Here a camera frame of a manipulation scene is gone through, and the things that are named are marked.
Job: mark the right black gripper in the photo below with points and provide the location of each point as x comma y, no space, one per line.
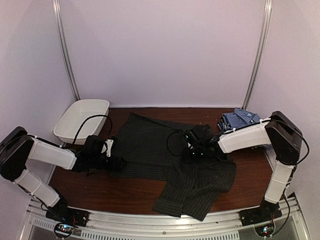
188,158

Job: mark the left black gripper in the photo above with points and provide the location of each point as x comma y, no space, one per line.
115,163

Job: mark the black pinstriped long sleeve shirt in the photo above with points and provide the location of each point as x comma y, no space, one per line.
153,154

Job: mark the blue checked shirt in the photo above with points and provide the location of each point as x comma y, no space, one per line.
240,120

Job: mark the white plastic basin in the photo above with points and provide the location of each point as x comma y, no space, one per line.
83,118

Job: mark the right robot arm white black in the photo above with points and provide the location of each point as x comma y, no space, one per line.
277,131

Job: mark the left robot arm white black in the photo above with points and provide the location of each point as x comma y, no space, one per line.
18,147

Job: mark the left circuit board with leds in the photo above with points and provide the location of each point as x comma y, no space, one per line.
62,230

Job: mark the circuit board with leds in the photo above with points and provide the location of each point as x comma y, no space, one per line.
62,230
264,231

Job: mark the right circuit board with leds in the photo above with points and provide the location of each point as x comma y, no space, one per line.
264,231

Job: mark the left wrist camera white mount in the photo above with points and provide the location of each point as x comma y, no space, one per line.
108,145

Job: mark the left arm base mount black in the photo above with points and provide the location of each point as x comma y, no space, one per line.
61,212

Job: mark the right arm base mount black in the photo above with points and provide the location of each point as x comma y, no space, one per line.
265,212

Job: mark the front aluminium rail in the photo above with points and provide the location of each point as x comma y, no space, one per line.
221,225

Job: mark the right aluminium frame post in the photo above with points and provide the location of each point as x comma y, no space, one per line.
264,30

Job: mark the aluminium frame post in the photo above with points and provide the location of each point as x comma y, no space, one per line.
64,49
264,30

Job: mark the left aluminium frame post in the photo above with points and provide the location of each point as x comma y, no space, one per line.
64,49

